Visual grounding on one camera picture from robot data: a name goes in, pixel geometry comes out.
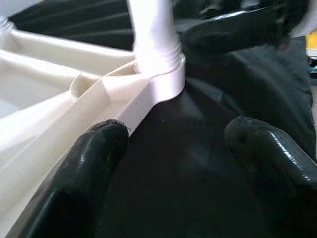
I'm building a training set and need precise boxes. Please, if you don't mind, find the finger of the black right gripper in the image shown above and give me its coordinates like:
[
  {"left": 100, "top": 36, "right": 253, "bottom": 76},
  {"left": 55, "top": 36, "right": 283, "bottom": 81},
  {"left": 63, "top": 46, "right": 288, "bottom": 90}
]
[
  {"left": 184, "top": 7, "right": 291, "bottom": 53},
  {"left": 199, "top": 0, "right": 269, "bottom": 15}
]

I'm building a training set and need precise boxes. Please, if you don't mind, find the yellow object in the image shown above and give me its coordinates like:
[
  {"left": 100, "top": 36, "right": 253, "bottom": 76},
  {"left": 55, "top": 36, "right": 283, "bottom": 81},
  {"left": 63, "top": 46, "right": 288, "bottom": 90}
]
[{"left": 306, "top": 34, "right": 317, "bottom": 59}]

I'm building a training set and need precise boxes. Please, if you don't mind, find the white plastic table top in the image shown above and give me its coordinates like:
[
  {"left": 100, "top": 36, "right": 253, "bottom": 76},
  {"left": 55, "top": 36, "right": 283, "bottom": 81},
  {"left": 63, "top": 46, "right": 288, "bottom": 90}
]
[{"left": 0, "top": 16, "right": 187, "bottom": 230}]

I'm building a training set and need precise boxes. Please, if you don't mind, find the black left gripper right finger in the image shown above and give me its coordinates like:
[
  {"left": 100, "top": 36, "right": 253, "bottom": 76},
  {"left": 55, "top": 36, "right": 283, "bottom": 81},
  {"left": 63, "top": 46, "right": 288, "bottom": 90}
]
[{"left": 224, "top": 116, "right": 317, "bottom": 238}]

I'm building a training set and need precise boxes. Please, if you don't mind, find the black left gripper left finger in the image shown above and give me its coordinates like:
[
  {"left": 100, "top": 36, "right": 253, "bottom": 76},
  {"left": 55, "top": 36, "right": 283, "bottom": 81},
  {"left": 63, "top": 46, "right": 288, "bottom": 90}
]
[{"left": 6, "top": 119, "right": 130, "bottom": 238}]

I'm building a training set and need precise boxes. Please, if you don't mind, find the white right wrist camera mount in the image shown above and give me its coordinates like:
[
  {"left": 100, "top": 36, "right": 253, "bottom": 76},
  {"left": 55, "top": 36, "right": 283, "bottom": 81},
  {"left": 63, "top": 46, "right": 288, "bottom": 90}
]
[{"left": 292, "top": 0, "right": 317, "bottom": 38}]

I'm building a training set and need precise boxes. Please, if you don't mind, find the black cloth table cover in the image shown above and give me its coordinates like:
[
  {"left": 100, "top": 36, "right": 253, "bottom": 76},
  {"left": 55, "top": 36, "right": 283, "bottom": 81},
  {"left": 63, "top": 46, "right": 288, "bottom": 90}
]
[{"left": 7, "top": 0, "right": 317, "bottom": 238}]

